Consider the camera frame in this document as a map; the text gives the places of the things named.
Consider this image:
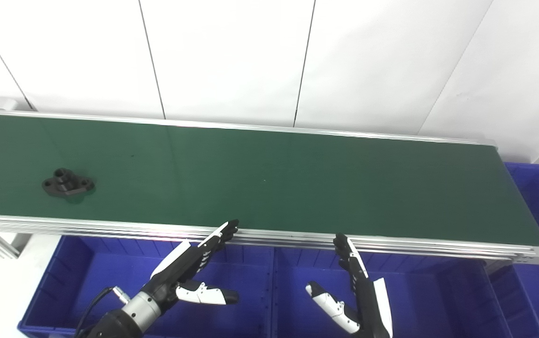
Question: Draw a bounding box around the black flanged machine part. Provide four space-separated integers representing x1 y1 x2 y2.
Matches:
42 168 95 197

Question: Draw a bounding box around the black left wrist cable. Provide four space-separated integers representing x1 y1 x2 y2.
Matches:
74 287 116 338

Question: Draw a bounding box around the aluminium conveyor support leg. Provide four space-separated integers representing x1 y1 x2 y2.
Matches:
0 230 33 260

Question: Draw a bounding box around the green conveyor belt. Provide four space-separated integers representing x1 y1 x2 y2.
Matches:
0 109 539 266
0 113 539 247

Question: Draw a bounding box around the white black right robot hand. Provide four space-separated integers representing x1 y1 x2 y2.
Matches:
305 233 393 338

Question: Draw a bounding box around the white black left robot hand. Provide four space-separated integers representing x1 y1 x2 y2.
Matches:
149 219 240 307

